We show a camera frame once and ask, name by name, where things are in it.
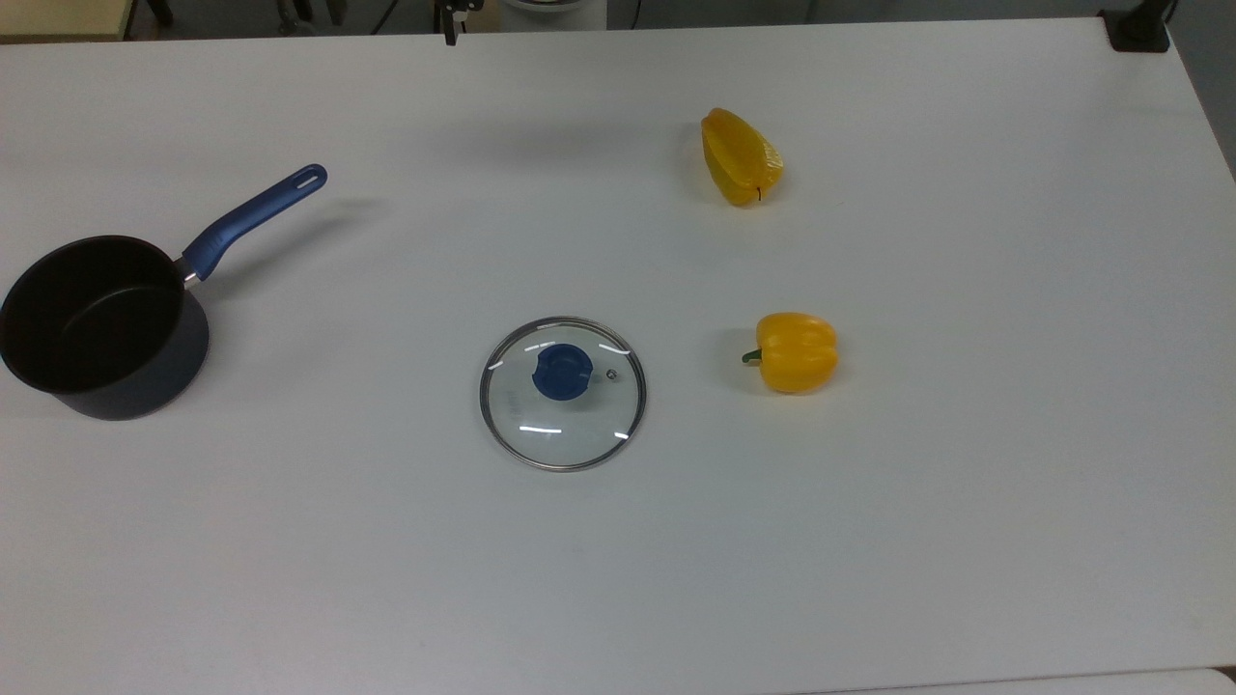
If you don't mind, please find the black table clamp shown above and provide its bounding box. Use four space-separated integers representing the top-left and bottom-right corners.
1099 0 1177 54

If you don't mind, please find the dark saucepan with blue handle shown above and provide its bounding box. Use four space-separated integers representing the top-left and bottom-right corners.
0 164 329 422

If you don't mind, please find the yellow ridged pepper half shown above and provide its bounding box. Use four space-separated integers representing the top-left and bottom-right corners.
700 107 785 208

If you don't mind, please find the yellow bell pepper green stem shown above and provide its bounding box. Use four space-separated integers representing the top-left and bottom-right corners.
742 312 840 395

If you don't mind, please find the wooden cabinet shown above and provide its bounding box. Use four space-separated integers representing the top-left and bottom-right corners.
0 0 139 42

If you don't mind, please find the glass lid with blue knob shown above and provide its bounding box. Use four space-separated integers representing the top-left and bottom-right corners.
479 316 648 473

